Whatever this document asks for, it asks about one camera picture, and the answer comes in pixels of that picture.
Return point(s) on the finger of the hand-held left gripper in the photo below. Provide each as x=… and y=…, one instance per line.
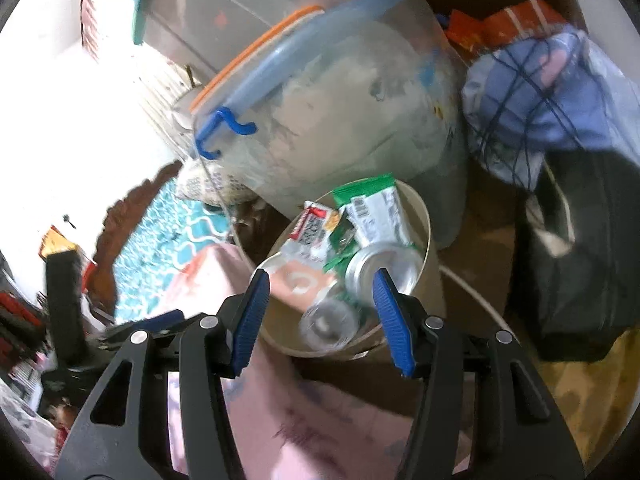
x=150, y=322

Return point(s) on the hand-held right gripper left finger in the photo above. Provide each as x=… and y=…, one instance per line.
x=250, y=315

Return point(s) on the pink floral blanket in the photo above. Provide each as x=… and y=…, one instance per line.
x=300, y=410

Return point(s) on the yellow cloth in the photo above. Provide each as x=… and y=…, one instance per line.
x=590, y=400

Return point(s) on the black bag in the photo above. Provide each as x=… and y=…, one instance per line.
x=575, y=260

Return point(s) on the red and white wrapper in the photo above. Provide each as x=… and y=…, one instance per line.
x=312, y=225

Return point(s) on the grey patterned cloth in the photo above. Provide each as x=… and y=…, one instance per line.
x=215, y=185

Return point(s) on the blue plaid cloth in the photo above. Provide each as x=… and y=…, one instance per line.
x=525, y=110

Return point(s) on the pink and white packet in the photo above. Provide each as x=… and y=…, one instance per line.
x=300, y=280

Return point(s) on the teal patterned mat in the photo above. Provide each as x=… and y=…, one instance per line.
x=160, y=240

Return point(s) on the crushed green aluminium can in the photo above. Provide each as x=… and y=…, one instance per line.
x=372, y=260

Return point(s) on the orange snack packets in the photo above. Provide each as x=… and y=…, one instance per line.
x=505, y=22

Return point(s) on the clear plastic storage box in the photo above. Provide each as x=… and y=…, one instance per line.
x=350, y=110

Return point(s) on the yellow cardboard box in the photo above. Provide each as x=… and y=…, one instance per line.
x=56, y=242

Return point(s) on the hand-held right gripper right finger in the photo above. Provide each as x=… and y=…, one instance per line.
x=390, y=320

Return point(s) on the clear plastic bottle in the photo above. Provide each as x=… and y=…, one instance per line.
x=327, y=321

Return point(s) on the beige round waste bin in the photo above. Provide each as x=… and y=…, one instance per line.
x=419, y=220

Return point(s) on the green and white wrapper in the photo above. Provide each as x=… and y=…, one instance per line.
x=380, y=210

